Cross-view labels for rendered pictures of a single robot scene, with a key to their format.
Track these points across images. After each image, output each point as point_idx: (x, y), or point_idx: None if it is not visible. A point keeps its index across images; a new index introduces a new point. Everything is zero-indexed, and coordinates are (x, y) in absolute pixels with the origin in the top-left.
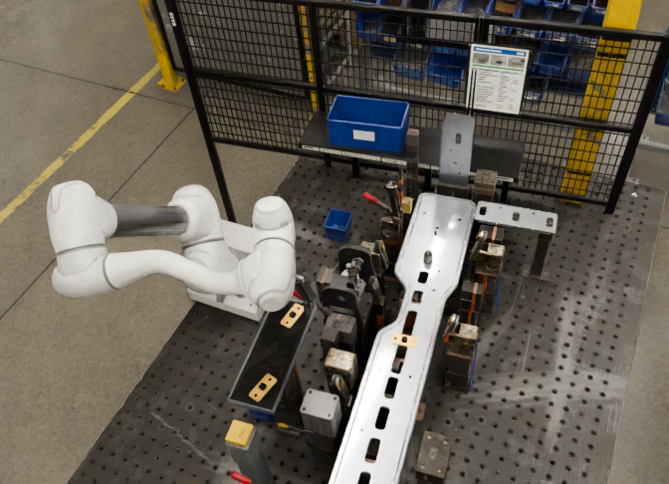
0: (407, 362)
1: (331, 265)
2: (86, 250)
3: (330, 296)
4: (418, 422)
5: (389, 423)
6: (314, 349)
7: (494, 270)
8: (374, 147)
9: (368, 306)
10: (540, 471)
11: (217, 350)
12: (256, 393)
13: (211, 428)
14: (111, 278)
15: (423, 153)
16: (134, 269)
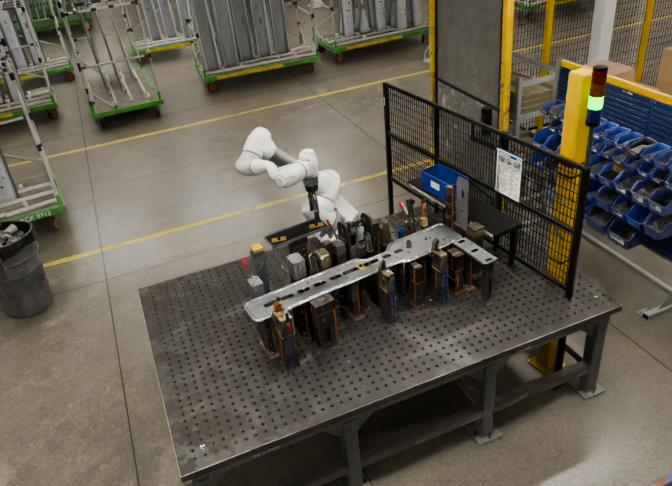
0: (352, 273)
1: None
2: (250, 153)
3: (339, 227)
4: (354, 321)
5: (319, 286)
6: None
7: (438, 267)
8: (439, 195)
9: (364, 252)
10: (384, 366)
11: None
12: (274, 239)
13: (272, 279)
14: (251, 166)
15: None
16: (259, 165)
